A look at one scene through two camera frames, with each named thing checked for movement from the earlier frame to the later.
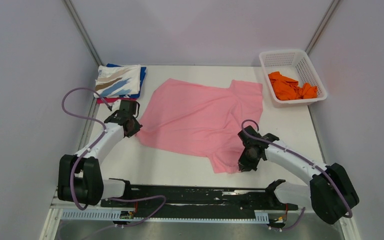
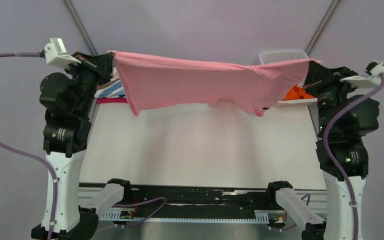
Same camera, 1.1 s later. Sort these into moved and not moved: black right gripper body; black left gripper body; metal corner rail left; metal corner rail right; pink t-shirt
Moved: black right gripper body; black left gripper body; pink t-shirt
Not moved: metal corner rail right; metal corner rail left
